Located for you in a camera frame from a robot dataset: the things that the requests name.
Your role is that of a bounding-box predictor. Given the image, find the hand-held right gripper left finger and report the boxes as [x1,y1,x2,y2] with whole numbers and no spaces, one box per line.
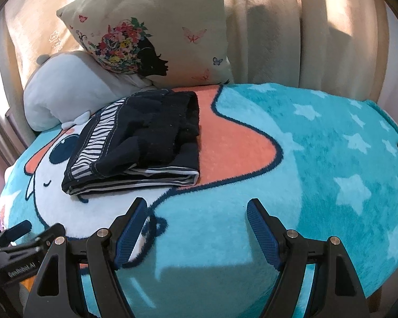
[21,197,149,318]

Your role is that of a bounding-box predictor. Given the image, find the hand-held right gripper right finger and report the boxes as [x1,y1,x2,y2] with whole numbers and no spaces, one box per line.
[246,198,372,318]

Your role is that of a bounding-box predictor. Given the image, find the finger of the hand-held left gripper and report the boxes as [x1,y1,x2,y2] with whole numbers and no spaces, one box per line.
[11,223,67,255]
[0,220,33,246]

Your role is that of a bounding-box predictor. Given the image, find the navy striped pants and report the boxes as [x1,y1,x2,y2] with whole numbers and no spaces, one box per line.
[61,89,200,197]

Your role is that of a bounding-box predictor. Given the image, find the teal printed blanket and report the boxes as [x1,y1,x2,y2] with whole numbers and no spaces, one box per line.
[0,83,398,318]

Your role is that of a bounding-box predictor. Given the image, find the grey plush pillow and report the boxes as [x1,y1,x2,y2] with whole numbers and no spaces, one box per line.
[23,51,157,132]

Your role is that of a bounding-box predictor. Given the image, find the beige curtain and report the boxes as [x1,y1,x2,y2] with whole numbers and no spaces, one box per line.
[3,0,391,107]

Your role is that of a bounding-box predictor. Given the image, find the beige floral cushion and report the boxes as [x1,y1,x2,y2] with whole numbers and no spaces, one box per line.
[56,0,235,87]

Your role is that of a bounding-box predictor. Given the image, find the beige curved frame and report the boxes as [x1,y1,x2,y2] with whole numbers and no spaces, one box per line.
[0,15,32,148]

